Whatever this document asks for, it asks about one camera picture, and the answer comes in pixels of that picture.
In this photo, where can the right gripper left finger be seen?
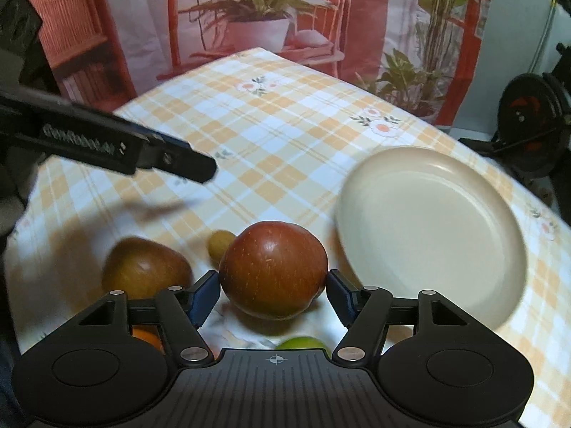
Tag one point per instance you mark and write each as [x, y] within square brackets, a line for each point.
[182, 312]

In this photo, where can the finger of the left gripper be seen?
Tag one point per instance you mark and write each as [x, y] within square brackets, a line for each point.
[177, 157]

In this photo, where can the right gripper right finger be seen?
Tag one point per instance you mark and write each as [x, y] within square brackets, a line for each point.
[364, 313]

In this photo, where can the small orange tangerine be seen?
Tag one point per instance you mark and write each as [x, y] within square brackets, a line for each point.
[149, 335]

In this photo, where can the brownish red apple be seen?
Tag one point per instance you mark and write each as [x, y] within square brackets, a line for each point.
[141, 268]

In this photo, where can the green apple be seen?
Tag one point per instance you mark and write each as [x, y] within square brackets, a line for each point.
[303, 343]

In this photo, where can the small brown kiwi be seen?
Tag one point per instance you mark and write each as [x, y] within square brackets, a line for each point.
[217, 245]

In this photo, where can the beige round plate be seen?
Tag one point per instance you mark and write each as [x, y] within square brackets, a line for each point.
[412, 219]

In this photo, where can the gloved left hand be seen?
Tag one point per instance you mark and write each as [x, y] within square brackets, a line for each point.
[18, 175]

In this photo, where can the orange plaid tablecloth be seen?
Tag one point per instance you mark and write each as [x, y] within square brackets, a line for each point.
[284, 137]

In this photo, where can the black exercise bike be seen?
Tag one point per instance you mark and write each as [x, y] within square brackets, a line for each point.
[532, 139]

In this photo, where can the red printed backdrop curtain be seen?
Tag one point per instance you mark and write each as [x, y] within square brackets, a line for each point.
[419, 55]

